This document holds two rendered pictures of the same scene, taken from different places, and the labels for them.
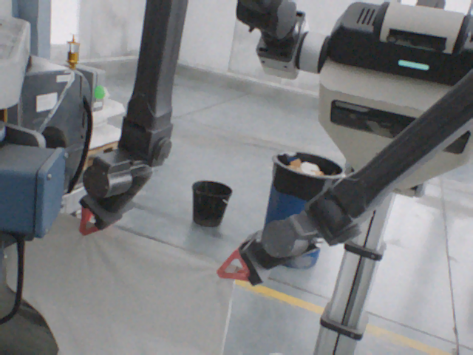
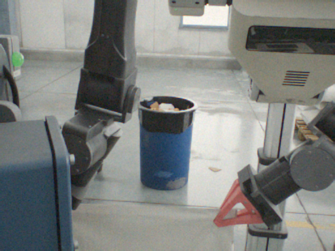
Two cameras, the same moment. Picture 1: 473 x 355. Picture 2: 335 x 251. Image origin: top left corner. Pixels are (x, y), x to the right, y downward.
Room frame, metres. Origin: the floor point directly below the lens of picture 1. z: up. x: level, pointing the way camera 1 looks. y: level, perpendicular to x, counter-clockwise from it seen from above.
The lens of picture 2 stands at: (0.30, 0.21, 1.41)
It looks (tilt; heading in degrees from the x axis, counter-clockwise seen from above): 18 degrees down; 347
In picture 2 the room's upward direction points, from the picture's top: 2 degrees clockwise
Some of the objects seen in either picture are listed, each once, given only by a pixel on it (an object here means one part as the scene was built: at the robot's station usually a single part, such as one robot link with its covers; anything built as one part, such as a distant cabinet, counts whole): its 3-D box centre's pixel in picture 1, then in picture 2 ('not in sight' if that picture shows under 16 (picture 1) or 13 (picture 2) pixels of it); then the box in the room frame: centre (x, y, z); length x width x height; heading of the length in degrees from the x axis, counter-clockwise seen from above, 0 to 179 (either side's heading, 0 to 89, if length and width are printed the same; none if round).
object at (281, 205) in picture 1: (298, 209); (165, 142); (3.08, -0.41, 0.32); 0.51 x 0.48 x 0.65; 164
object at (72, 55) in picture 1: (72, 52); not in sight; (1.06, 0.39, 1.37); 0.03 x 0.02 x 0.03; 74
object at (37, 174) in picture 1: (26, 196); (21, 198); (0.60, 0.27, 1.25); 0.10 x 0.08 x 0.12; 9
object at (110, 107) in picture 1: (85, 108); not in sight; (4.20, 1.41, 0.44); 0.68 x 0.44 x 0.15; 164
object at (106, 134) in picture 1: (85, 134); not in sight; (4.20, 1.39, 0.20); 0.67 x 0.43 x 0.15; 164
